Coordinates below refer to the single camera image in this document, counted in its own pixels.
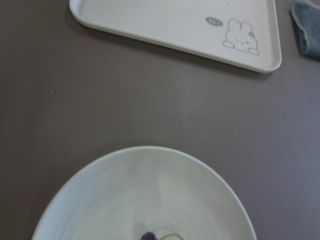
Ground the grey folded cloth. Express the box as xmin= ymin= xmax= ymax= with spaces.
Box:
xmin=291 ymin=0 xmax=320 ymax=60

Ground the cream round plate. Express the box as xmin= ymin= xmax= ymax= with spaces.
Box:
xmin=32 ymin=146 xmax=256 ymax=240

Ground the dark red cherry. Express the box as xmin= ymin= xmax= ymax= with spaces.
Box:
xmin=140 ymin=231 xmax=184 ymax=240

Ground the cream rabbit tray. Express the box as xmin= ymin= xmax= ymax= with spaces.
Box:
xmin=69 ymin=0 xmax=282 ymax=73

